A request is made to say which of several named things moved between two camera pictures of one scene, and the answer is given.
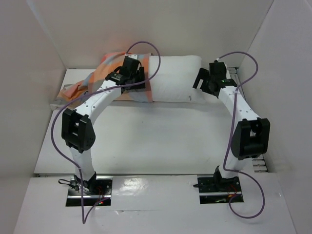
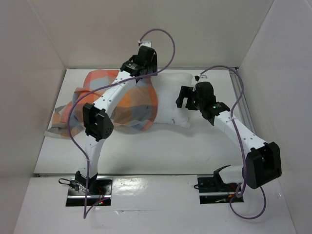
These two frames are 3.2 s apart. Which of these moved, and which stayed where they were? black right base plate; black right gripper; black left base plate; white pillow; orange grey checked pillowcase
Moved: orange grey checked pillowcase; black right gripper; white pillow
Stayed: black left base plate; black right base plate
